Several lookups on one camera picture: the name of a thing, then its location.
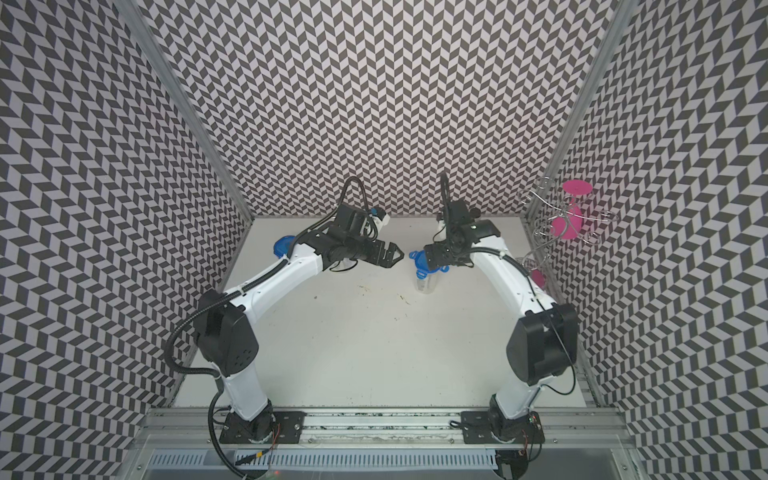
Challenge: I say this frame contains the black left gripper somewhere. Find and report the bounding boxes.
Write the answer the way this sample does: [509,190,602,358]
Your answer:
[344,235,404,267]

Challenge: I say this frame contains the blue lid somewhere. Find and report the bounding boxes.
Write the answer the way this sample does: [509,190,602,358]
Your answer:
[409,250,450,280]
[273,235,296,259]

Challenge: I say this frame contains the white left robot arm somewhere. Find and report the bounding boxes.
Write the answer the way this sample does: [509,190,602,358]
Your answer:
[163,176,404,442]

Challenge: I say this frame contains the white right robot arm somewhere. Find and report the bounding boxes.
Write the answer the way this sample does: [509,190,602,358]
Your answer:
[423,173,579,447]

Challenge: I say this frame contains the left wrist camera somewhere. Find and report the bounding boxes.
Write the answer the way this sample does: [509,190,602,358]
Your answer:
[369,207,390,229]

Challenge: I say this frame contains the aluminium front rail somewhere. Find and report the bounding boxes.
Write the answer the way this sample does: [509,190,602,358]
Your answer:
[119,406,643,480]

